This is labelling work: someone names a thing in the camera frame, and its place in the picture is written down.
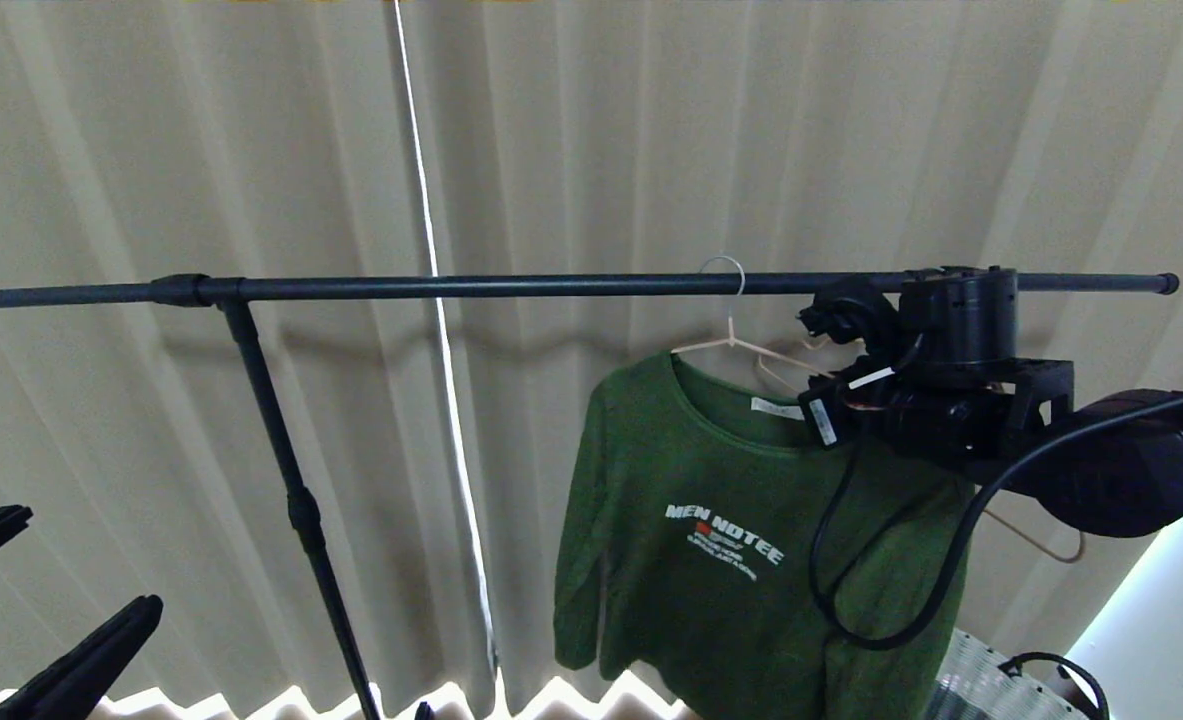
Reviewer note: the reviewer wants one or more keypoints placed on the white laundry basket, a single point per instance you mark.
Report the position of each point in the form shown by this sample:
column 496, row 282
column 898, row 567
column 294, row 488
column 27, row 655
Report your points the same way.
column 971, row 680

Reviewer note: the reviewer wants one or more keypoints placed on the beige curtain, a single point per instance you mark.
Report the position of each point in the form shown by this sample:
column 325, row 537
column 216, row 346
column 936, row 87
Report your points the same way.
column 201, row 150

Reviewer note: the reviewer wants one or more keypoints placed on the pink clothes hanger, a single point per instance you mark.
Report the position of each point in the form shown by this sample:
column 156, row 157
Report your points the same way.
column 1046, row 548
column 731, row 335

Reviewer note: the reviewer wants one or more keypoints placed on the black clothes rack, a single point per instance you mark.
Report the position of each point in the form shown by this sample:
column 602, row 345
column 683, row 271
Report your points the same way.
column 551, row 286

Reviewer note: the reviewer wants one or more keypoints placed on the green long-sleeved shirt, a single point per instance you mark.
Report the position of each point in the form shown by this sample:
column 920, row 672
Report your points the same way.
column 711, row 620

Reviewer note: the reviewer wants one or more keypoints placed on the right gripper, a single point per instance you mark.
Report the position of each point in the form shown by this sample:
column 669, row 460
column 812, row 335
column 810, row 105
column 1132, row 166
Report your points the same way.
column 881, row 420

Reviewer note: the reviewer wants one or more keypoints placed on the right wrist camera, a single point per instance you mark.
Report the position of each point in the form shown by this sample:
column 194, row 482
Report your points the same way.
column 851, row 310

